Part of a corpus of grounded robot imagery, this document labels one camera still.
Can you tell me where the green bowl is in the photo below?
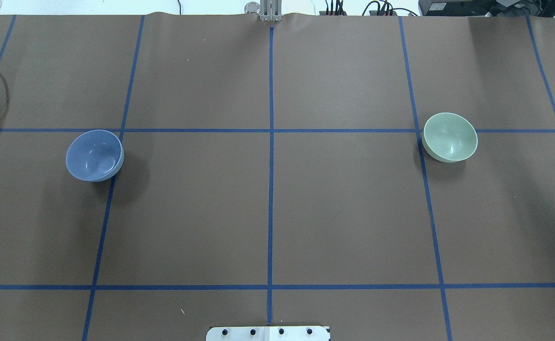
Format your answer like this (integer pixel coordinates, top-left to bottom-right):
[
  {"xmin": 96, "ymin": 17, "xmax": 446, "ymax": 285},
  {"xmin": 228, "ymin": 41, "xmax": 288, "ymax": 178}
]
[{"xmin": 421, "ymin": 112, "xmax": 478, "ymax": 163}]

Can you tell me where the blue bowl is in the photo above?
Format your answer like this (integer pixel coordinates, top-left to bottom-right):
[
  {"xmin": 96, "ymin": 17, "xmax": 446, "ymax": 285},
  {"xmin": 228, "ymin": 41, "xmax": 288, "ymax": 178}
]
[{"xmin": 65, "ymin": 129, "xmax": 125, "ymax": 183}]

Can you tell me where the black monitor base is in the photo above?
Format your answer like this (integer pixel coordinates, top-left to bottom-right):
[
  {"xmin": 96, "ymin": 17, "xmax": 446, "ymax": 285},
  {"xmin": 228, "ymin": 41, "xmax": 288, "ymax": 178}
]
[{"xmin": 418, "ymin": 0, "xmax": 555, "ymax": 18}]

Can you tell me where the aluminium frame post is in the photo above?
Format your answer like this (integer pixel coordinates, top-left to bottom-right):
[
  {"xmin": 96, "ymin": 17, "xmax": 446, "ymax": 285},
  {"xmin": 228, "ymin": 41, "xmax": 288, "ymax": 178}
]
[{"xmin": 259, "ymin": 0, "xmax": 282, "ymax": 22}]

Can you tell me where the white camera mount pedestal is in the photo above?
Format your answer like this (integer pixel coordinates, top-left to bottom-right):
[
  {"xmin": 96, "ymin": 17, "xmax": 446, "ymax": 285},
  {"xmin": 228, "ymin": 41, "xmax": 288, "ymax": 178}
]
[{"xmin": 206, "ymin": 325, "xmax": 331, "ymax": 341}]

